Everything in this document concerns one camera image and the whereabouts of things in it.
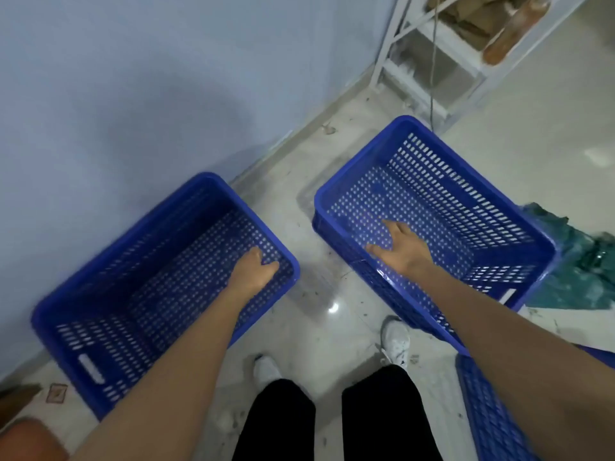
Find person's left hand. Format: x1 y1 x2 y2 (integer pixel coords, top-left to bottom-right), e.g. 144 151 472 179
229 247 281 299

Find person's right hand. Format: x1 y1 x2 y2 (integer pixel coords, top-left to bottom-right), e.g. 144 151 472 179
365 219 435 277

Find blue perforated plastic crate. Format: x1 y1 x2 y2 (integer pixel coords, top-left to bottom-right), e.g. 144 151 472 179
312 115 561 357
455 344 615 461
31 172 301 421

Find person's right forearm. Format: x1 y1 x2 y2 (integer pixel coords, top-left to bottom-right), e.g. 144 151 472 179
408 259 615 461

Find person's left forearm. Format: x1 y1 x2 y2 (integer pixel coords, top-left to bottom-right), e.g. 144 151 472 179
72 283 258 461

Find person's white right shoe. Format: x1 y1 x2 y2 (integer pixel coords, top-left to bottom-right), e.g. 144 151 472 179
380 320 411 370

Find person's white shoe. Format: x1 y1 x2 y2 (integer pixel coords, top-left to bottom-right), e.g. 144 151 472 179
380 320 411 370
253 354 283 392

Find person's white left shoe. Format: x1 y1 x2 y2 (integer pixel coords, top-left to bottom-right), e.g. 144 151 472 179
253 354 283 392

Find black trousers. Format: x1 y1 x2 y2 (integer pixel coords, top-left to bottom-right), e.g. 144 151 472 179
232 364 443 461

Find green plastic bag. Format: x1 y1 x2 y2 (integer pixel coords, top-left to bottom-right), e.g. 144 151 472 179
521 202 615 311

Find white metal shelf rack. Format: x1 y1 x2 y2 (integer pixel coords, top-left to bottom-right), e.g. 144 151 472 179
370 0 593 135

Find brown cardboard boxes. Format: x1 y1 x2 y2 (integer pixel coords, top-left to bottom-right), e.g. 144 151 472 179
427 0 534 51

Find orange plastic bottle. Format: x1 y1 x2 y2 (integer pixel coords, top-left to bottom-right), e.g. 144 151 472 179
482 0 551 67

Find dark hanging cable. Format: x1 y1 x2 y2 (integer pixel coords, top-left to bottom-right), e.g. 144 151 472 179
429 0 441 133

